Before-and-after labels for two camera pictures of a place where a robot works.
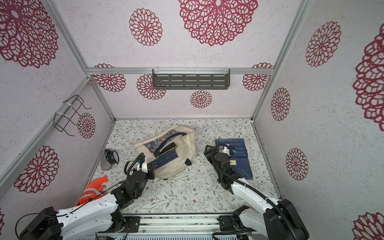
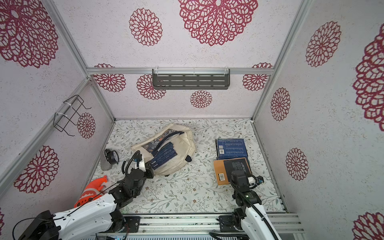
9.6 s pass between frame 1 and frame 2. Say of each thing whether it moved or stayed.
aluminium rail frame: stayed
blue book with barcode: stayed
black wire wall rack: stayed
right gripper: moved
